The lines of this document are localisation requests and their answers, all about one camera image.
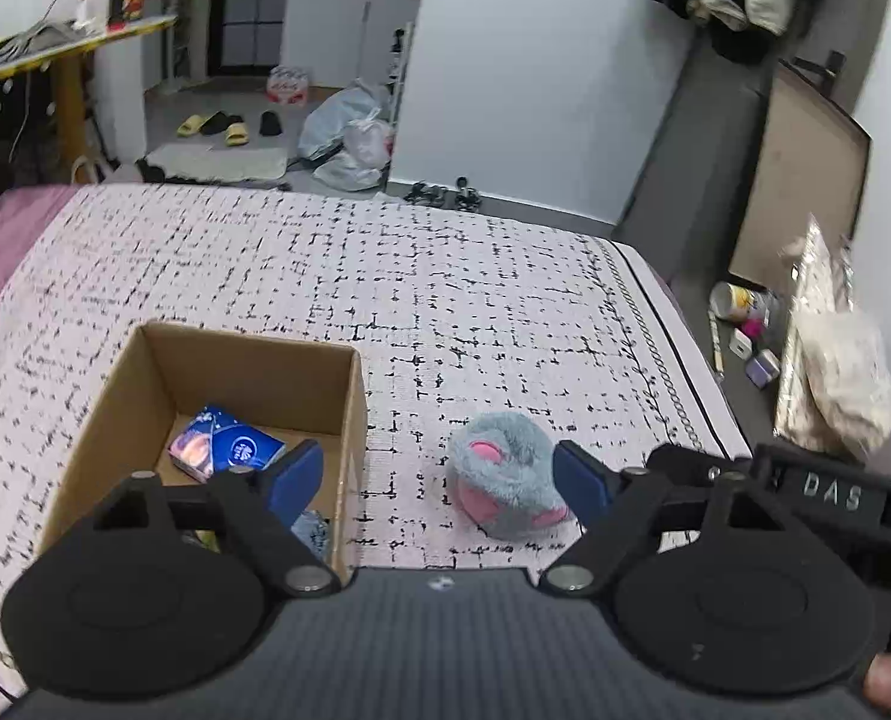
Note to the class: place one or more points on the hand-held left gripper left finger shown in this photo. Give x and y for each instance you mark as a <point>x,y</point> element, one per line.
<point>295,476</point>

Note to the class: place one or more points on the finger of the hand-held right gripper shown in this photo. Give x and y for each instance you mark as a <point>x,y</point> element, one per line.
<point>678,459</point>

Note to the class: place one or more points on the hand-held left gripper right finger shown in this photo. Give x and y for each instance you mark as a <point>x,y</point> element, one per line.
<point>584,484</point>

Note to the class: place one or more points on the grey plush mouse toy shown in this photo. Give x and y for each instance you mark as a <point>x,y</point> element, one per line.
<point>501,480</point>

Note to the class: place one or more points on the blue tissue packet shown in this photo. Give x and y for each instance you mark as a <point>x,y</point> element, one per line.
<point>213,446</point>

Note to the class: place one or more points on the cardboard box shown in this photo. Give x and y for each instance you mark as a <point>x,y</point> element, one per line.
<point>258,382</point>

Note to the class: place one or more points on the thin pale stick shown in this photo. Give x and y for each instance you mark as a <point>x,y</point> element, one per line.
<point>715,341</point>

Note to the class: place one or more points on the small purple box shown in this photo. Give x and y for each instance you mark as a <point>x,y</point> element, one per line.
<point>762,369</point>

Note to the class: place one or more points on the small white cube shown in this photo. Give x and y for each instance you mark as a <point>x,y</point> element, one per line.
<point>739,349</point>

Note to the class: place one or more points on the plastic bag with dotted cloth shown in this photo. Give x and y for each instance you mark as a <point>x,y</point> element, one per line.
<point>843,367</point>

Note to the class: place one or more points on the small pink item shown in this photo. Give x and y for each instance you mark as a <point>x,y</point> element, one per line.
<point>753,328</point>

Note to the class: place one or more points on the white jar with yellow label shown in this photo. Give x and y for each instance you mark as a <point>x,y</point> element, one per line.
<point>730,301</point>

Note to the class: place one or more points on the white printed blanket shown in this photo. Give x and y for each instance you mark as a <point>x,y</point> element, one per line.
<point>415,277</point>

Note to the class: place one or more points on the dark grey chair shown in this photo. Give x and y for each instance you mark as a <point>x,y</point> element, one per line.
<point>685,165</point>

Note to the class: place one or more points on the brown board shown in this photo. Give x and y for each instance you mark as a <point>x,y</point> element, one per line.
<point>805,180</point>

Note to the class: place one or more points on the black dumbbells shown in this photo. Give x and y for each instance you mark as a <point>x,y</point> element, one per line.
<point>441,195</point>

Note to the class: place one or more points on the white floor mat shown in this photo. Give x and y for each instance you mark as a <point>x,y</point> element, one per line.
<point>220,161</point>

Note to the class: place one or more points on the white plastic bag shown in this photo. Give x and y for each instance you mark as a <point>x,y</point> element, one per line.
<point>363,154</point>

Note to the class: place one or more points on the yellow slipper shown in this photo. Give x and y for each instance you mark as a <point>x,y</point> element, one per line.
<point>190,124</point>
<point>235,133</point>

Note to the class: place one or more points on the black slipper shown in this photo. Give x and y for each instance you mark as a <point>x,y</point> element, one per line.
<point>216,122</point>
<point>269,122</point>

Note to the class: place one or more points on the translucent plastic bag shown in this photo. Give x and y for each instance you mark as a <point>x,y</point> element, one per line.
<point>336,112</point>

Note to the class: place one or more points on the pink bedsheet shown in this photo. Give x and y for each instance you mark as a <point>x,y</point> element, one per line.
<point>3,240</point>

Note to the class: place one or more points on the pack of water bottles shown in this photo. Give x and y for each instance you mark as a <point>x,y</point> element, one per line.
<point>288,84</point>

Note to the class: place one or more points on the white cabinet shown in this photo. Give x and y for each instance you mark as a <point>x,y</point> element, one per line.
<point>340,37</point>

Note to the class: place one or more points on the black dotted cloth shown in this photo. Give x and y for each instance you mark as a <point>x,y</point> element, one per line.
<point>3,112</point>

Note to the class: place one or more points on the black framed glass door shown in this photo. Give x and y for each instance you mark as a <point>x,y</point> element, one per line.
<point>246,7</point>

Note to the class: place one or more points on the round yellow-edged table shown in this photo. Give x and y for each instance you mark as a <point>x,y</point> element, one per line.
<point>138,28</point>

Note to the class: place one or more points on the grey cloth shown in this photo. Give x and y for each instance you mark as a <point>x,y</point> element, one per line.
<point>36,41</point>

